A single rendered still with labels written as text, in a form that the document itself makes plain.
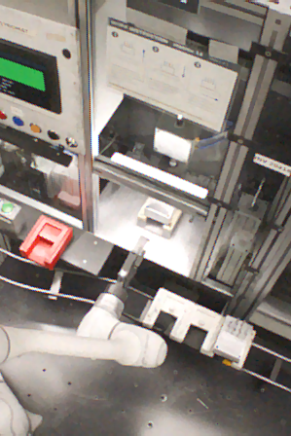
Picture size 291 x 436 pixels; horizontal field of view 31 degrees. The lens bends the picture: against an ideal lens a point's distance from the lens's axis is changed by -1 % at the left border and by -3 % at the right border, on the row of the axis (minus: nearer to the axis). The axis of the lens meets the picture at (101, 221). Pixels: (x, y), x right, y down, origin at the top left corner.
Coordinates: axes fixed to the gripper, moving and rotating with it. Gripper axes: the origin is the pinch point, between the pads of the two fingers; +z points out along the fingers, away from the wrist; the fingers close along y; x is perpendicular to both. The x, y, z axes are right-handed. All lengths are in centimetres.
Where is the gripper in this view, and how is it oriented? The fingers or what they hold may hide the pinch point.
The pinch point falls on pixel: (140, 249)
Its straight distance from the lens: 179.8
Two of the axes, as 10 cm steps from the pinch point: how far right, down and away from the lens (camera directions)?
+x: -8.9, -3.9, 2.4
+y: -0.1, -5.1, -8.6
